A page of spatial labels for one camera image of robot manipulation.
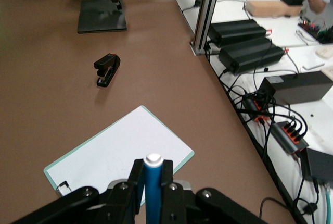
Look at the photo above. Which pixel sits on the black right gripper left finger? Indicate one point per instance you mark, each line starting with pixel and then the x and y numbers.
pixel 135 182

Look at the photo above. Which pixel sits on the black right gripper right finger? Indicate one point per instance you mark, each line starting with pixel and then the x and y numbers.
pixel 167 179

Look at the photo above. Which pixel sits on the blue marker with white cap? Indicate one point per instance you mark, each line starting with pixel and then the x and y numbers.
pixel 153 187

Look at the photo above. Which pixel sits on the silver laptop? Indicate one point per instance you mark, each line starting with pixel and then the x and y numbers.
pixel 101 18

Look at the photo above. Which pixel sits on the bare person forearm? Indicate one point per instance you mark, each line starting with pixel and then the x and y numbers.
pixel 318 5

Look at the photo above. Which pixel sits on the mint clipboard with white paper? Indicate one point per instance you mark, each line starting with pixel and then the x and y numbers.
pixel 117 146

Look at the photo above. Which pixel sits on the black stapler with red end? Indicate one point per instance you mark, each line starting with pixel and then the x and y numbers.
pixel 106 74

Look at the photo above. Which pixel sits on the black hub with orange ports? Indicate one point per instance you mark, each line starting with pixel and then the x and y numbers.
pixel 257 105

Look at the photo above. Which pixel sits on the black power brick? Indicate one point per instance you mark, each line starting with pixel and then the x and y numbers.
pixel 249 54
pixel 236 31

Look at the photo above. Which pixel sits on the grey hub with orange ports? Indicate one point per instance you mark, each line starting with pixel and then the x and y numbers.
pixel 288 140

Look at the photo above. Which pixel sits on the cardboard box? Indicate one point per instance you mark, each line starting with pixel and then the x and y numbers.
pixel 270 8

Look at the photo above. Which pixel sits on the flat black box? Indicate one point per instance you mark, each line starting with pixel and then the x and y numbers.
pixel 321 164

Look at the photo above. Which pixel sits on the large black box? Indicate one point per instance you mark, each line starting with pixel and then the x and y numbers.
pixel 299 86

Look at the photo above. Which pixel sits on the circuit board with leds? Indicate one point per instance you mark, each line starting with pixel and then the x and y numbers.
pixel 316 31

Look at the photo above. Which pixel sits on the aluminium profile post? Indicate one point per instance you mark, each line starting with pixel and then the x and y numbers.
pixel 208 10

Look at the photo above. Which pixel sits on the white post bracket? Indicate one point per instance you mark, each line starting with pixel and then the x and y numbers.
pixel 195 49

